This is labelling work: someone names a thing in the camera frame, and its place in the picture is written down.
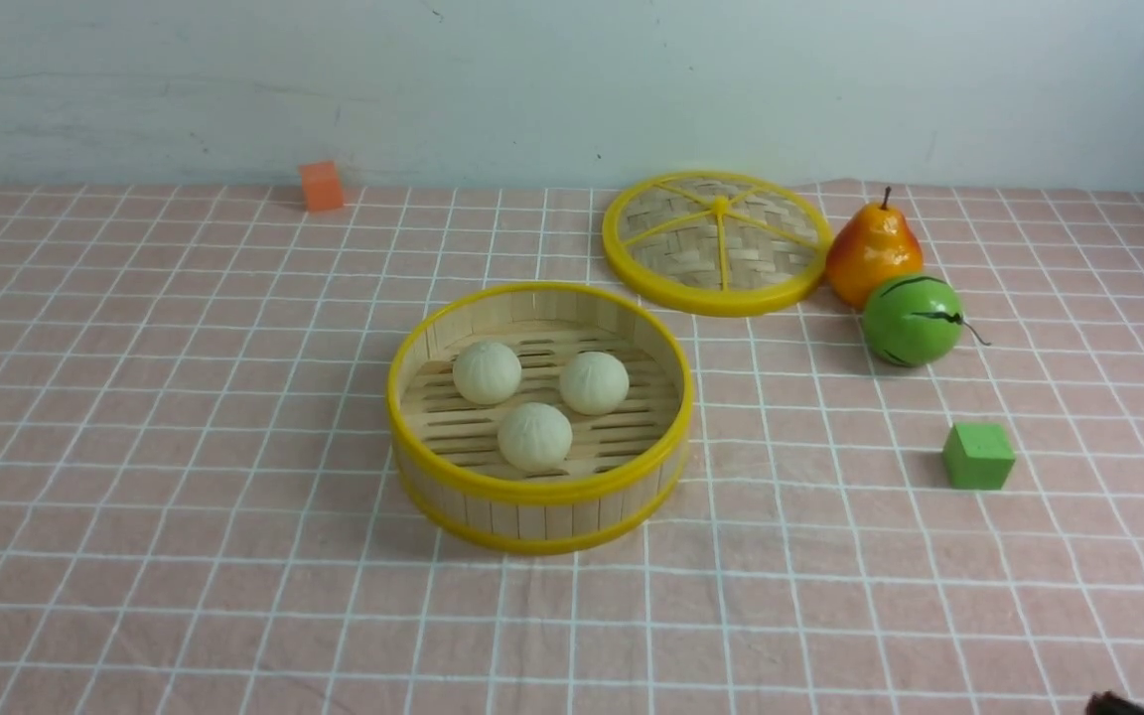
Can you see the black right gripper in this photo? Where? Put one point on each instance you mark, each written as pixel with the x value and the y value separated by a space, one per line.
pixel 1108 703

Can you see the orange cube block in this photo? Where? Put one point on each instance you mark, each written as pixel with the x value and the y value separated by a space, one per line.
pixel 322 187

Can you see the orange yellow toy pear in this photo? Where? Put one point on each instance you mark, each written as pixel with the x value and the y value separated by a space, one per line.
pixel 875 245

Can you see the green cube block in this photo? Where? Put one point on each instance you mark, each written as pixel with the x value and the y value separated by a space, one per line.
pixel 978 456

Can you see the green toy watermelon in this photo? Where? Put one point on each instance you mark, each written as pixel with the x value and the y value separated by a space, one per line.
pixel 914 319

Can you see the pink checked tablecloth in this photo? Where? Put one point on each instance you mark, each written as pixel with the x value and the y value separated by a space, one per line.
pixel 198 513

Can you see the bamboo steamer tray yellow rim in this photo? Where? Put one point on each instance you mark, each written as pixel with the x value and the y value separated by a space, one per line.
pixel 621 467

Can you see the white bun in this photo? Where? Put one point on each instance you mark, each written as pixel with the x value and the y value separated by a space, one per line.
pixel 535 437
pixel 487 373
pixel 594 383

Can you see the woven steamer lid yellow rim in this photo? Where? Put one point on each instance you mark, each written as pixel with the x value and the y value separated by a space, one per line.
pixel 716 243

